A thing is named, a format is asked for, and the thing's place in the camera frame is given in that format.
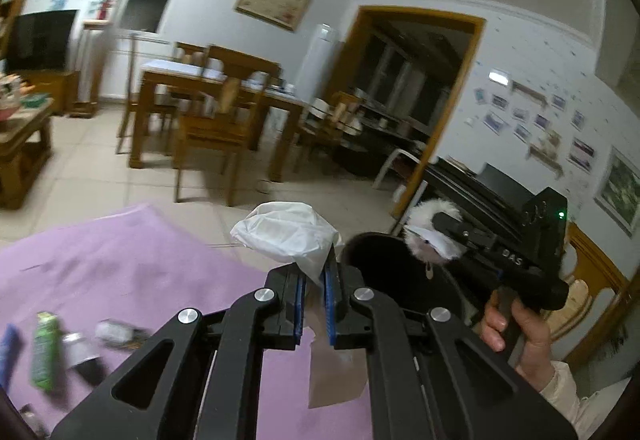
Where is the wooden dining table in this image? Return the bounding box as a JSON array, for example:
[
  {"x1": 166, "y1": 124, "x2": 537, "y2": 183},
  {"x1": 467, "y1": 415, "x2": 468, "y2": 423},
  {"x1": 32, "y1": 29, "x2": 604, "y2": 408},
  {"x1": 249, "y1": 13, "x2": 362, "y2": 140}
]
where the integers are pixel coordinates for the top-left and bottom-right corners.
[{"x1": 127, "y1": 58, "x2": 306, "y2": 184}]

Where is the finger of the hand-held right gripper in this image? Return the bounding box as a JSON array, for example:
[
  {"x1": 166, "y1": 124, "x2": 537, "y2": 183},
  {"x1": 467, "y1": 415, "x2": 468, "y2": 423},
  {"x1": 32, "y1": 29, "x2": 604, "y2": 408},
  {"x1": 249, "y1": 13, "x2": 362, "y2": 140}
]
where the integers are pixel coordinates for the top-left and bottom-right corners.
[
  {"x1": 432, "y1": 211, "x2": 495, "y2": 248},
  {"x1": 447, "y1": 245, "x2": 502, "y2": 282}
]

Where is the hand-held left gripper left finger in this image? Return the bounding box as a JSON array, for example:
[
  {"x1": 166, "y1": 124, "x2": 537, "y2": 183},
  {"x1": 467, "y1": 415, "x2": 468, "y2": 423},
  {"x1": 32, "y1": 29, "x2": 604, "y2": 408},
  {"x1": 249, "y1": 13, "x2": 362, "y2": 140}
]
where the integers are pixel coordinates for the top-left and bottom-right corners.
[{"x1": 50, "y1": 266, "x2": 308, "y2": 440}]

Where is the green plastic packet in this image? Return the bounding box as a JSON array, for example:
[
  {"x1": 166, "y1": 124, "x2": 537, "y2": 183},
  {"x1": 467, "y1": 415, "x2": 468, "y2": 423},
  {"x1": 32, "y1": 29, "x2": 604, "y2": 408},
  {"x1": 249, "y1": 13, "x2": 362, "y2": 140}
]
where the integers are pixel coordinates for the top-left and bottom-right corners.
[{"x1": 30, "y1": 312, "x2": 64, "y2": 394}]

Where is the white napkin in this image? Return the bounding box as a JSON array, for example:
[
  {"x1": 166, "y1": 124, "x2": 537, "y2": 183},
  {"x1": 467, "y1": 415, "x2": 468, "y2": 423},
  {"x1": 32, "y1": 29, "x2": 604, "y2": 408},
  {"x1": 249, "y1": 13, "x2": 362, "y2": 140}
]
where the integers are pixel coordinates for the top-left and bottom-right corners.
[{"x1": 229, "y1": 201, "x2": 369, "y2": 410}]

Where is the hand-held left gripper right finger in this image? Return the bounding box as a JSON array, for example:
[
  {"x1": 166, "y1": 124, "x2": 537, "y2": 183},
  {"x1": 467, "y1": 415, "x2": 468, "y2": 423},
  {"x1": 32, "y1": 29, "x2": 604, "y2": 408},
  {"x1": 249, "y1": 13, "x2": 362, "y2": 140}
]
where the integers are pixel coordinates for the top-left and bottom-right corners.
[{"x1": 322, "y1": 264, "x2": 581, "y2": 440}]

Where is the white bentwood chair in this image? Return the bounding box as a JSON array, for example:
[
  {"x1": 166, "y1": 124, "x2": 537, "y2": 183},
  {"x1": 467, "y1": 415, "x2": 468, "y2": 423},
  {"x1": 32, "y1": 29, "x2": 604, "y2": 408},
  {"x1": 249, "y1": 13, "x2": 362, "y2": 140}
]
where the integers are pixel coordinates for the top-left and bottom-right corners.
[{"x1": 373, "y1": 147, "x2": 426, "y2": 191}]

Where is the carved wooden chair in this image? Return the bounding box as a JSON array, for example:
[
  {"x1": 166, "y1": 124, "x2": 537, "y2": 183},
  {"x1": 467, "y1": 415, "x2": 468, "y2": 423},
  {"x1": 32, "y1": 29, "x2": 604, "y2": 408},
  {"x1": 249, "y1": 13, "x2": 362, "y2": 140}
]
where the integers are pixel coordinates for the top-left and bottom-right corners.
[{"x1": 544, "y1": 222, "x2": 632, "y2": 372}]

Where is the black digital piano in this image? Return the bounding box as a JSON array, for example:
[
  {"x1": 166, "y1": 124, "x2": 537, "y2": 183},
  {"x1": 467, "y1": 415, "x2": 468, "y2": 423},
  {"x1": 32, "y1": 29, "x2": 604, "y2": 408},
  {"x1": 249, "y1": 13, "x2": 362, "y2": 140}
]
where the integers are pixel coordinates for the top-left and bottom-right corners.
[{"x1": 422, "y1": 157, "x2": 537, "y2": 232}]

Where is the framed landscape picture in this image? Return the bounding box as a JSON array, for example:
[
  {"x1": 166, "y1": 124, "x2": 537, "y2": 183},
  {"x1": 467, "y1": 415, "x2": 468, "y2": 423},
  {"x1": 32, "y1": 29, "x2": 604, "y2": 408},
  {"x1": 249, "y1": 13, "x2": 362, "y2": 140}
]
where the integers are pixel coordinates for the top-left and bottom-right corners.
[{"x1": 593, "y1": 145, "x2": 640, "y2": 237}]

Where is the dark low cabinet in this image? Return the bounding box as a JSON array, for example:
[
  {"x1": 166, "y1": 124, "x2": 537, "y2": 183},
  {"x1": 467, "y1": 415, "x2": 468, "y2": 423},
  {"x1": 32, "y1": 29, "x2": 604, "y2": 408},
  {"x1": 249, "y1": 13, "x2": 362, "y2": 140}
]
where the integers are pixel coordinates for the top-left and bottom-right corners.
[{"x1": 344, "y1": 89, "x2": 432, "y2": 177}]

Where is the black television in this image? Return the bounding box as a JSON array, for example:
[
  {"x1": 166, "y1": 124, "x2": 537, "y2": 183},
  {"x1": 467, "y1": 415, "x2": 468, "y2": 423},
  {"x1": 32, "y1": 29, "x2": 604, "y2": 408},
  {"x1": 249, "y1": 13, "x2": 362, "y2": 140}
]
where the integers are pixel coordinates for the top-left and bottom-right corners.
[{"x1": 5, "y1": 9, "x2": 80, "y2": 72}]

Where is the white fluffy pompom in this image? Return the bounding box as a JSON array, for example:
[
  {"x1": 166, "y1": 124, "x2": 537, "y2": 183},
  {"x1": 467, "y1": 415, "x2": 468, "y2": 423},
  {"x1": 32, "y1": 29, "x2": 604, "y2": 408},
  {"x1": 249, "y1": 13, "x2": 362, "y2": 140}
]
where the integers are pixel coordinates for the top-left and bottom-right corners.
[{"x1": 404, "y1": 199, "x2": 467, "y2": 278}]

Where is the wooden television cabinet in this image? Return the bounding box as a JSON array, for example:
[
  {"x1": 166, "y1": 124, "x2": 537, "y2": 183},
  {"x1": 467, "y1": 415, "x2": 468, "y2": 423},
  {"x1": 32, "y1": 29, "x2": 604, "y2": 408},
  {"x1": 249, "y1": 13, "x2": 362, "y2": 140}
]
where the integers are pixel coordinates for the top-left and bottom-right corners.
[{"x1": 20, "y1": 68, "x2": 79, "y2": 116}]

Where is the blue plastic wrapper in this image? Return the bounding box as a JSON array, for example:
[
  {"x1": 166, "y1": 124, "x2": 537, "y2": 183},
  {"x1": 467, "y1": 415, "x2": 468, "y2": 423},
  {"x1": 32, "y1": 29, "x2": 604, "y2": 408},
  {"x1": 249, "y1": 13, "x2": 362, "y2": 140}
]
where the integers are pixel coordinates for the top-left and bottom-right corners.
[{"x1": 0, "y1": 323, "x2": 24, "y2": 394}]

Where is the person's right hand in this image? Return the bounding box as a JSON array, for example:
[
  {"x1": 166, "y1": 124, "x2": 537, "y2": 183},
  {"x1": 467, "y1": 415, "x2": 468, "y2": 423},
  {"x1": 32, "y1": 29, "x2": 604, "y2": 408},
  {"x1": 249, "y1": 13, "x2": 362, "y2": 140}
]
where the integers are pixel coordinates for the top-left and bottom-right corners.
[{"x1": 481, "y1": 292, "x2": 554, "y2": 394}]

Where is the purple tablecloth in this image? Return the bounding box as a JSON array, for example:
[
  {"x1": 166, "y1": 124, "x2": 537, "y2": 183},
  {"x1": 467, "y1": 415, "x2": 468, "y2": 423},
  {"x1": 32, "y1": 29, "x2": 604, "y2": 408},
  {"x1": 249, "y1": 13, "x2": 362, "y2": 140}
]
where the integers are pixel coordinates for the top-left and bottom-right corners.
[{"x1": 0, "y1": 204, "x2": 381, "y2": 440}]

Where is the small silver snack wrapper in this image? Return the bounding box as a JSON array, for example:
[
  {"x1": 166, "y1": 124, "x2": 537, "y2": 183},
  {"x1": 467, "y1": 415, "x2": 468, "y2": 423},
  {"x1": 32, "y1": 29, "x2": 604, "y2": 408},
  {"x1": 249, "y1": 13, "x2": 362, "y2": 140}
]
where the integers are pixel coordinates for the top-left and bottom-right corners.
[{"x1": 95, "y1": 318, "x2": 152, "y2": 351}]

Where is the wooden coffee table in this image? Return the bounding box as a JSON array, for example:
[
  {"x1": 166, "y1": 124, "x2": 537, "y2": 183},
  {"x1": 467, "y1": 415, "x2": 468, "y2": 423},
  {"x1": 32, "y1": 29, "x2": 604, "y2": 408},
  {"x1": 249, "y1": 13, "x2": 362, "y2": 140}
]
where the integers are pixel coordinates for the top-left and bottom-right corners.
[{"x1": 0, "y1": 97, "x2": 55, "y2": 211}]

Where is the wide framed picture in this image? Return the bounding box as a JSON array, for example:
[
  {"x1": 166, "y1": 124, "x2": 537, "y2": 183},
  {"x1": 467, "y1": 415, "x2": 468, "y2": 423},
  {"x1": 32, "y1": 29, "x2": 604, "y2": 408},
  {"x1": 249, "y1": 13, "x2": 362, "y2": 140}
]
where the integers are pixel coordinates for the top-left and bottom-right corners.
[{"x1": 233, "y1": 0, "x2": 312, "y2": 32}]

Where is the group of wall photos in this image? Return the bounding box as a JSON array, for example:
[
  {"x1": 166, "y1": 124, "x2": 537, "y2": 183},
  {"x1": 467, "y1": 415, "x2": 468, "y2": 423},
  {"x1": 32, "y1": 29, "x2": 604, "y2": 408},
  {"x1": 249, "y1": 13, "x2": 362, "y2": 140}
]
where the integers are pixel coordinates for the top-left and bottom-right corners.
[{"x1": 472, "y1": 79, "x2": 599, "y2": 177}]

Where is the person's right forearm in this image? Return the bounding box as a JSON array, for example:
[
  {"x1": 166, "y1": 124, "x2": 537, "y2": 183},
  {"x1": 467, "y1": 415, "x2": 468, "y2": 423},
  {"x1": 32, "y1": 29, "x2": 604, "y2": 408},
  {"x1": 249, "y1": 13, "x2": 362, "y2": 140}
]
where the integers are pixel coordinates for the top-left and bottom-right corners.
[{"x1": 537, "y1": 360, "x2": 637, "y2": 440}]

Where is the wooden door frame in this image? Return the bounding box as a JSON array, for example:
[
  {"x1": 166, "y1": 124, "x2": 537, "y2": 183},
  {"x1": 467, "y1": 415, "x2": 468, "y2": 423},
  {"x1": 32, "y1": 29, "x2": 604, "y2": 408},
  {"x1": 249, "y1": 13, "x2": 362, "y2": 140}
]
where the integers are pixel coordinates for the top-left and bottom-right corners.
[{"x1": 344, "y1": 4, "x2": 487, "y2": 222}]

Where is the white dining tablecloth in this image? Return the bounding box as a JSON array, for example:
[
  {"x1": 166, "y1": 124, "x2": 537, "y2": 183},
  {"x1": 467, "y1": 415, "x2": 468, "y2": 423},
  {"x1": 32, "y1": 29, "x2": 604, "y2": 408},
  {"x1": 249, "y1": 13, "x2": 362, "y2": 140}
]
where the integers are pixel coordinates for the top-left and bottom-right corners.
[{"x1": 141, "y1": 58, "x2": 301, "y2": 101}]

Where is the black trash bin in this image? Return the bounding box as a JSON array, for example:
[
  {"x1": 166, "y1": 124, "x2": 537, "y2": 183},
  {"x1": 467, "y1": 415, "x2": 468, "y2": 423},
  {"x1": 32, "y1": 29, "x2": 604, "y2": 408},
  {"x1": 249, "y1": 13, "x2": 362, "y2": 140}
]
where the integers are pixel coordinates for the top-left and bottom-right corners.
[{"x1": 342, "y1": 231, "x2": 484, "y2": 337}]

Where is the wooden dining chair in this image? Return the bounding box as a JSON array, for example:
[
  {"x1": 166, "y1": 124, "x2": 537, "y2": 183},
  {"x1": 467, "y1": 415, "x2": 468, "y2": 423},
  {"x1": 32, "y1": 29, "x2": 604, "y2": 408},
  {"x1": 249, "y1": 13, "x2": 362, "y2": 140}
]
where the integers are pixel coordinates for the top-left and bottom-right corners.
[
  {"x1": 172, "y1": 41, "x2": 209, "y2": 66},
  {"x1": 172, "y1": 44, "x2": 281, "y2": 207},
  {"x1": 292, "y1": 92, "x2": 364, "y2": 174},
  {"x1": 115, "y1": 32, "x2": 176, "y2": 155}
]

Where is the white floor air conditioner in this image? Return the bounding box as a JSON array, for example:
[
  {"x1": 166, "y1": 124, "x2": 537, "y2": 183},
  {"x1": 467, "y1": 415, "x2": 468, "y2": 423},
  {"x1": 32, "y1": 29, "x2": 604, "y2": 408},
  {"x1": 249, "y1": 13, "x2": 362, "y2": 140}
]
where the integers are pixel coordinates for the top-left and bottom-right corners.
[{"x1": 294, "y1": 23, "x2": 337, "y2": 101}]

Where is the tall wooden plant stand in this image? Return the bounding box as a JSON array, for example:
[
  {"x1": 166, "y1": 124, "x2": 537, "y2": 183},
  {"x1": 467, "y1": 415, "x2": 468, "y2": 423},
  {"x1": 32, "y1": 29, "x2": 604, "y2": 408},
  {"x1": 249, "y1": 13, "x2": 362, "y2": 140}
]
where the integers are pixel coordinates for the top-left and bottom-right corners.
[{"x1": 69, "y1": 19, "x2": 117, "y2": 119}]

